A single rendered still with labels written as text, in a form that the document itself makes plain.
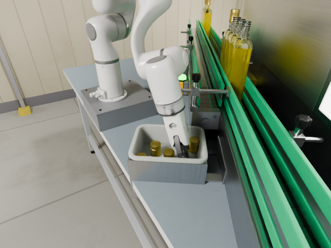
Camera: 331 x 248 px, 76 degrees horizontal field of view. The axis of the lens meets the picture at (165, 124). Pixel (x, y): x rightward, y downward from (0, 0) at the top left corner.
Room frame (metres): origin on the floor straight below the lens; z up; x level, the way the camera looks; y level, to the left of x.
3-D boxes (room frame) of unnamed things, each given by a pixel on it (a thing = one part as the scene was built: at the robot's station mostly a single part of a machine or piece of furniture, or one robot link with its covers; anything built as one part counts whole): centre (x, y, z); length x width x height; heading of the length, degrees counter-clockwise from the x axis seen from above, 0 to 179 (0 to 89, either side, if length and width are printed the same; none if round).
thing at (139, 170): (0.51, -0.04, 0.79); 0.27 x 0.17 x 0.08; 86
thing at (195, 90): (0.62, -0.12, 0.95); 0.17 x 0.03 x 0.12; 86
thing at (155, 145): (0.53, 0.03, 0.79); 0.04 x 0.04 x 0.04
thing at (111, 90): (0.83, 0.24, 0.91); 0.16 x 0.13 x 0.15; 131
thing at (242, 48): (0.73, -0.26, 0.99); 0.06 x 0.06 x 0.21; 85
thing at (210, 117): (0.62, -0.14, 0.85); 0.09 x 0.04 x 0.07; 86
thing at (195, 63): (1.52, -0.18, 0.92); 1.75 x 0.01 x 0.08; 176
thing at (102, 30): (0.84, 0.23, 1.07); 0.13 x 0.10 x 0.16; 143
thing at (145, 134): (0.51, -0.01, 0.80); 0.22 x 0.17 x 0.09; 86
